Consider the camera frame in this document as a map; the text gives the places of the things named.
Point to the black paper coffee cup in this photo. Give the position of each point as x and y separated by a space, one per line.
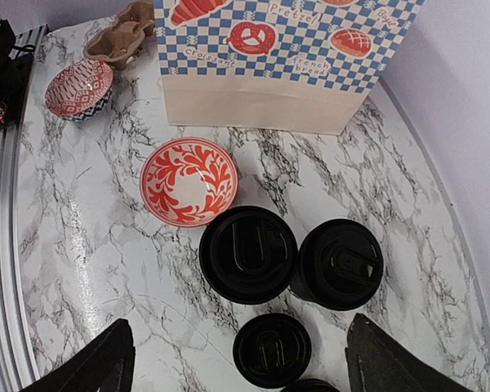
341 265

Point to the aluminium front frame rail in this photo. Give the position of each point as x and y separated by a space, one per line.
18 367

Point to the red floral ceramic bowl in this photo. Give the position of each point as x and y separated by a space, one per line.
188 181

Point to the blue checkered paper bag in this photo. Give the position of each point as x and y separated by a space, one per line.
303 66

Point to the red geometric ceramic bowl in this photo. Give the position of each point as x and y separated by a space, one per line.
80 91

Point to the stack of black lids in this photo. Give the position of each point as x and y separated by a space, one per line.
310 385

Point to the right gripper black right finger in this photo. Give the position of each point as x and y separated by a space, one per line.
377 362

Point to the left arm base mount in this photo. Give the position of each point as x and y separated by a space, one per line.
15 66

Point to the brown cardboard cup carrier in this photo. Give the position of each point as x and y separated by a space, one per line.
117 44

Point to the black plastic cup lid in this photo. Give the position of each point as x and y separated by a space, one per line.
343 263

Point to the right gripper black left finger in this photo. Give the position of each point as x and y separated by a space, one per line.
105 364

